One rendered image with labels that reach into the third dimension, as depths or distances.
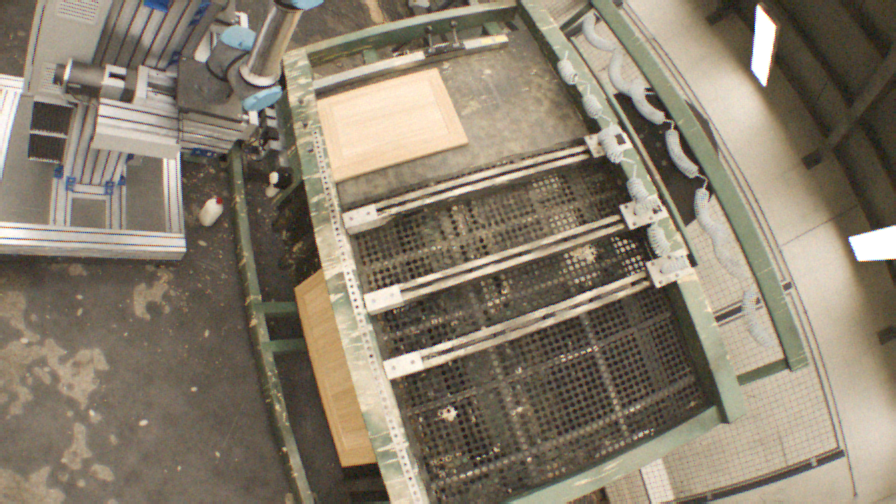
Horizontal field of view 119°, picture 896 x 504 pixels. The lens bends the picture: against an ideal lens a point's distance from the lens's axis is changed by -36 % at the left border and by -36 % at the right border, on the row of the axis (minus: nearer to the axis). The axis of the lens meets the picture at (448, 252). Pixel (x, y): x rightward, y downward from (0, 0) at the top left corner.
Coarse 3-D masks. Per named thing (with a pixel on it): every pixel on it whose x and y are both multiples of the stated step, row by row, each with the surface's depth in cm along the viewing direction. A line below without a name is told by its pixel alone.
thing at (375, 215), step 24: (600, 144) 156; (624, 144) 158; (504, 168) 157; (528, 168) 161; (552, 168) 158; (432, 192) 154; (456, 192) 154; (480, 192) 158; (360, 216) 150; (384, 216) 151; (408, 216) 157
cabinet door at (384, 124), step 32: (352, 96) 174; (384, 96) 175; (416, 96) 175; (448, 96) 174; (352, 128) 169; (384, 128) 169; (416, 128) 169; (448, 128) 169; (352, 160) 164; (384, 160) 164
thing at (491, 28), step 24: (576, 168) 170; (408, 192) 165; (576, 192) 166; (576, 216) 169; (600, 216) 163; (432, 264) 156; (456, 312) 150; (528, 312) 152; (624, 312) 151; (456, 336) 147; (480, 360) 145; (648, 360) 144; (480, 384) 142; (648, 384) 144; (480, 408) 139; (672, 408) 138; (504, 432) 137; (504, 456) 134; (552, 456) 135
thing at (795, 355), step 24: (600, 0) 197; (624, 24) 189; (648, 72) 182; (672, 96) 174; (696, 120) 168; (696, 144) 168; (720, 168) 161; (720, 192) 161; (744, 216) 154; (744, 240) 154; (768, 264) 147; (768, 288) 146; (768, 312) 149; (792, 312) 140; (792, 336) 138; (792, 360) 137; (744, 384) 155
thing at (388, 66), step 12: (504, 36) 185; (468, 48) 181; (480, 48) 184; (492, 48) 186; (396, 60) 179; (408, 60) 179; (420, 60) 180; (432, 60) 182; (348, 72) 177; (360, 72) 176; (372, 72) 177; (384, 72) 180; (324, 84) 174; (336, 84) 176
